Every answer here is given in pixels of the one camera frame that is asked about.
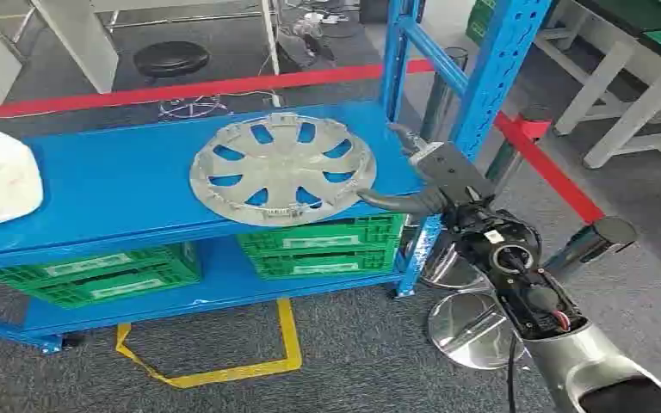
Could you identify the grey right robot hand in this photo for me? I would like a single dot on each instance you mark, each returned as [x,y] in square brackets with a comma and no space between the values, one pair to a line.
[456,174]

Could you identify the silver plastic hubcap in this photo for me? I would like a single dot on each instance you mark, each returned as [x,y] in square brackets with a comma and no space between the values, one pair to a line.
[282,168]

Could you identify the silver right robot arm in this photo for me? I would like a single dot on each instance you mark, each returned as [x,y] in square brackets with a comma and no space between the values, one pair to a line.
[570,356]

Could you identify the red barrier belt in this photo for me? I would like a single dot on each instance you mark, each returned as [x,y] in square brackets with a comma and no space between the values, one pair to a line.
[193,89]
[553,171]

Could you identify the green plastic crate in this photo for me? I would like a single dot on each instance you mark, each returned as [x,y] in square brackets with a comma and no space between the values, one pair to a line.
[85,265]
[119,288]
[325,235]
[325,265]

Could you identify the green crate stack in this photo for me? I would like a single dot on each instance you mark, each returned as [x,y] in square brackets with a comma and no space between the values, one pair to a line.
[480,20]

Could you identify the black round stool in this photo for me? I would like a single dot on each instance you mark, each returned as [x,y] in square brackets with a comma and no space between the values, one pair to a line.
[171,58]

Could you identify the blue metal shelf rack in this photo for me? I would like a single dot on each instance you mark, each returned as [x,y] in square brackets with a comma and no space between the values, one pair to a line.
[108,171]

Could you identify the white plastic cover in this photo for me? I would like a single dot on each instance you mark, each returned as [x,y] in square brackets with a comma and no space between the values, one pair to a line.
[0,182]

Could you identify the white frame table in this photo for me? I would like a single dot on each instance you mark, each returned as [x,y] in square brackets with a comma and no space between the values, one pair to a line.
[627,97]

